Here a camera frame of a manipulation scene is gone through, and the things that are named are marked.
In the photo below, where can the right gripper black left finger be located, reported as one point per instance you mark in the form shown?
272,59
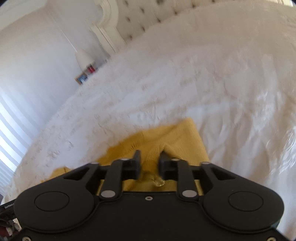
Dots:
69,199

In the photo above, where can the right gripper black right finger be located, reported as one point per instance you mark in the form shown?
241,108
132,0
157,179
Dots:
226,198

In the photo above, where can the yellow knit garment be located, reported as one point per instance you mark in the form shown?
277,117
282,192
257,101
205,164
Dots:
180,141

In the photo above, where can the white sheer curtain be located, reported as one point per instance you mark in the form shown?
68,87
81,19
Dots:
17,134

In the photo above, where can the white embroidered bedspread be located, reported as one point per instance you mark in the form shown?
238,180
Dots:
229,66

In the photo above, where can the white table lamp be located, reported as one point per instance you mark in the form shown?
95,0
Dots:
83,59

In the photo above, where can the cream tufted headboard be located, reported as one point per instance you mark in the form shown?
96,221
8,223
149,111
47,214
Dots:
129,20

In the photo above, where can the wooden picture frame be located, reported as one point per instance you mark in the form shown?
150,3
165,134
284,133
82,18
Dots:
81,79

